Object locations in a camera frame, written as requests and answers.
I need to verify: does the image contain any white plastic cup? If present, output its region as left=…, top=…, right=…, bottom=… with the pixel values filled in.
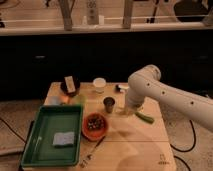
left=93, top=77, right=106, bottom=93

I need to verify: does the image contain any green chili pepper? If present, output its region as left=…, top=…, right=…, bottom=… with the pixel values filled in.
left=135, top=112, right=154, bottom=124

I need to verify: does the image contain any fork with dark handle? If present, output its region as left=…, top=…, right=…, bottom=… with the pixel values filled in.
left=79, top=136, right=105, bottom=168

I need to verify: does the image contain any green plastic tray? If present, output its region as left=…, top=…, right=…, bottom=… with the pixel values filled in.
left=21, top=105, right=83, bottom=168

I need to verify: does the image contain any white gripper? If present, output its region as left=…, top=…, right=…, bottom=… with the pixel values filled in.
left=125, top=89, right=145, bottom=116

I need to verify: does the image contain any metal cup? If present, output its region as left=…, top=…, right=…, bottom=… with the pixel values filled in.
left=103, top=97, right=115, bottom=113

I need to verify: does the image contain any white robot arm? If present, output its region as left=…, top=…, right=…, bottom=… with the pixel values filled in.
left=125, top=65, right=213, bottom=132

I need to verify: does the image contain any blue sponge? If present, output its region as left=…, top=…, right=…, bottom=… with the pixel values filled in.
left=53, top=132, right=75, bottom=146

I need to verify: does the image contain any orange bowl with beans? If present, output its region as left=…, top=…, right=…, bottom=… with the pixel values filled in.
left=82, top=113, right=109, bottom=141

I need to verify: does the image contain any dark round box with card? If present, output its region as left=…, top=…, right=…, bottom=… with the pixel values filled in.
left=60, top=76, right=80, bottom=97

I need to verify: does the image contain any white brush with black head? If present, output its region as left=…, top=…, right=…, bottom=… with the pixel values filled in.
left=115, top=84, right=129, bottom=92

